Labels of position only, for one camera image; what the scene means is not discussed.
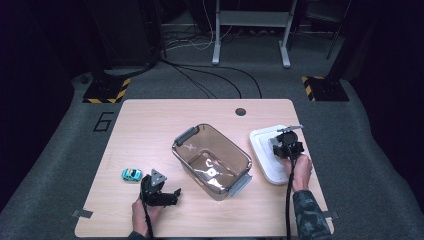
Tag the brown translucent storage box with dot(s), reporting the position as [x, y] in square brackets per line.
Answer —
[213, 156]

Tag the grey tape piece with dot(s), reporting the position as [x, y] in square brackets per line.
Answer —
[82, 213]
[334, 215]

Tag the white metal stand frame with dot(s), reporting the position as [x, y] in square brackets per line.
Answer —
[253, 18]

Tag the dark equipment cabinet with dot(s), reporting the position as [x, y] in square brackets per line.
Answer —
[130, 33]

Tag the person's left hand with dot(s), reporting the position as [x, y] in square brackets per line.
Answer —
[140, 218]

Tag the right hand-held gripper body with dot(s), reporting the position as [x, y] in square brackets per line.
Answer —
[287, 146]

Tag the person's right hand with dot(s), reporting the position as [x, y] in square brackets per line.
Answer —
[301, 171]

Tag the thin black stand leg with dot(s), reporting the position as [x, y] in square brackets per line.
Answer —
[336, 36]

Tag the black yellow striped stand base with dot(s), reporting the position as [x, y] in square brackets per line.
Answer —
[328, 90]
[103, 90]

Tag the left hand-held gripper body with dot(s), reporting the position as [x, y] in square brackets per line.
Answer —
[151, 191]

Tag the dark round table grommet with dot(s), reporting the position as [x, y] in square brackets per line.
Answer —
[240, 111]

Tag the blue toy car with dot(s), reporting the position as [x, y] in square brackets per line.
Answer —
[131, 174]

